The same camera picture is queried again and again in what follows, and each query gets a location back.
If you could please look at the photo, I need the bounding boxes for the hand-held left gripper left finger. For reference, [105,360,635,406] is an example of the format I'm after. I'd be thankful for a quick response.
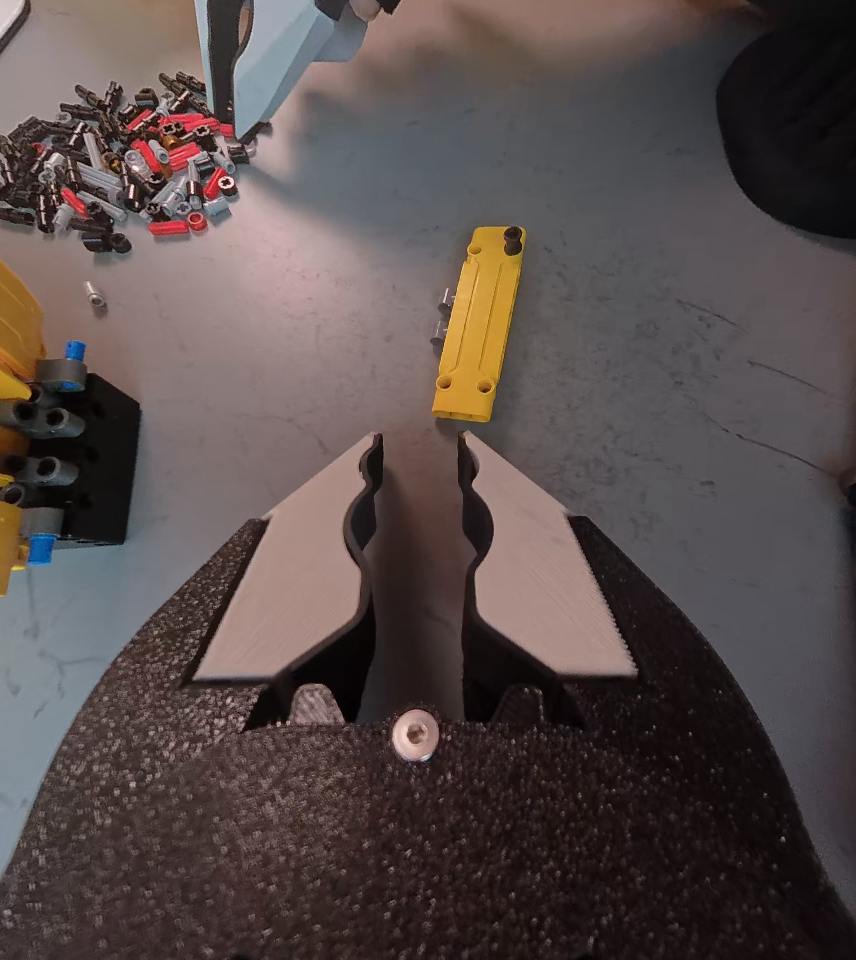
[189,431,387,724]

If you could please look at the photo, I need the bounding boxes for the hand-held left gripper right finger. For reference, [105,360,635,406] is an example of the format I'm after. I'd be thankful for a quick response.
[458,431,640,724]

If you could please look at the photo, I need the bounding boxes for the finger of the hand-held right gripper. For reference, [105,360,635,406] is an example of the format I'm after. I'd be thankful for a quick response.
[233,0,369,145]
[195,0,252,141]

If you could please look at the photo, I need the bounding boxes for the pile of small lego connectors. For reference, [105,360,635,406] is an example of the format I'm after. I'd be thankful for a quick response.
[0,71,275,255]

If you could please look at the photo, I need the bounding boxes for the yellow lego panel piece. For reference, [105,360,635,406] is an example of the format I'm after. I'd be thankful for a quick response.
[431,225,528,426]

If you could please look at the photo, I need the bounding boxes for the black mesh cushion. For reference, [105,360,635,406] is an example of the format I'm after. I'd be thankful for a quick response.
[715,0,856,245]

